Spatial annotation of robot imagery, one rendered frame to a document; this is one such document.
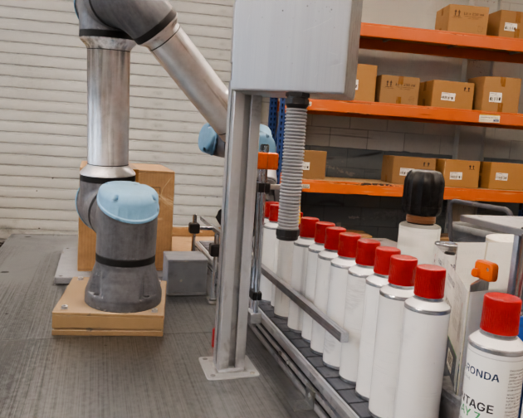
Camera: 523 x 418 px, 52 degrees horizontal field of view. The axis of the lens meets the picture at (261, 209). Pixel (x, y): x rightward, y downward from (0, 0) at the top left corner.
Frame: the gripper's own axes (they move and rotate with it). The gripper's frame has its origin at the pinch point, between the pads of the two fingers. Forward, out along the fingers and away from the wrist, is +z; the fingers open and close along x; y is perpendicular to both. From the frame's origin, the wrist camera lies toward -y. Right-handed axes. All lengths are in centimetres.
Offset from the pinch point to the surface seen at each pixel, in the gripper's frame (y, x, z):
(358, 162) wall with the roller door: 221, 335, -206
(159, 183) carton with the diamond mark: -20.3, 17.3, -27.4
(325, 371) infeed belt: -2.8, -36.2, 27.0
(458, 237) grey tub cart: 170, 145, -58
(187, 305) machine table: -15.7, 8.8, 7.0
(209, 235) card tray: 6, 82, -35
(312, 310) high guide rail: -3.8, -36.2, 17.8
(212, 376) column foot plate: -17.6, -24.4, 25.6
